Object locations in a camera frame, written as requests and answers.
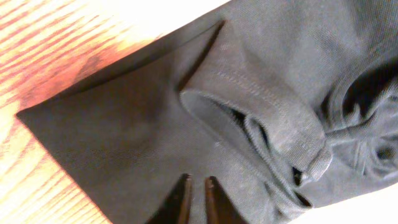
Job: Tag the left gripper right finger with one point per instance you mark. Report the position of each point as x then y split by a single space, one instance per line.
219 208

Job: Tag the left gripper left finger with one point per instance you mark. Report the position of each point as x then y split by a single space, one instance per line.
176 207

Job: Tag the black knit garment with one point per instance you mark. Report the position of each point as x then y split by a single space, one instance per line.
291 105

